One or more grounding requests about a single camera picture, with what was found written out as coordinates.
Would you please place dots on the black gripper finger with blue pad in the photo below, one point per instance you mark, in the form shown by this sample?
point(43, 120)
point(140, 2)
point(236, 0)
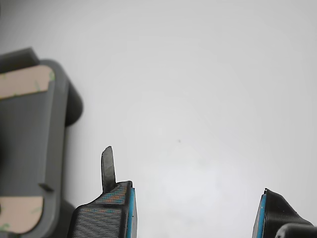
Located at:
point(277, 215)

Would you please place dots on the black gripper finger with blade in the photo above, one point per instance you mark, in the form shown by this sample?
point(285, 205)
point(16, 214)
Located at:
point(104, 218)

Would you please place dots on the grey plastic printed part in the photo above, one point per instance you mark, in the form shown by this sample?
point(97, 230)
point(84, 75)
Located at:
point(24, 136)

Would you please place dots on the beige tape film green print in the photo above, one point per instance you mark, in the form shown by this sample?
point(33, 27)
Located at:
point(19, 213)
point(22, 81)

